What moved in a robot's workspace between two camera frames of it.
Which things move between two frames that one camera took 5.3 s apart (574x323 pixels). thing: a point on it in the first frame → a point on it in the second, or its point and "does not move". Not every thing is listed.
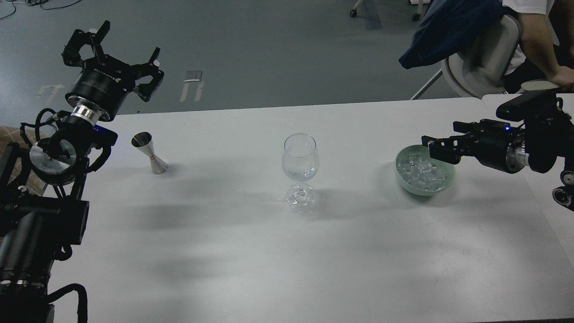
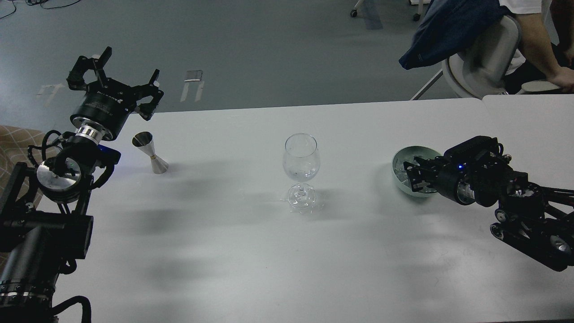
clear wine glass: (300, 162) does not move
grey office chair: (484, 71) does not move
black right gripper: (497, 144) → (471, 171)
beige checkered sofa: (20, 176) does not move
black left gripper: (102, 84) → (106, 105)
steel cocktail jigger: (143, 140) does not move
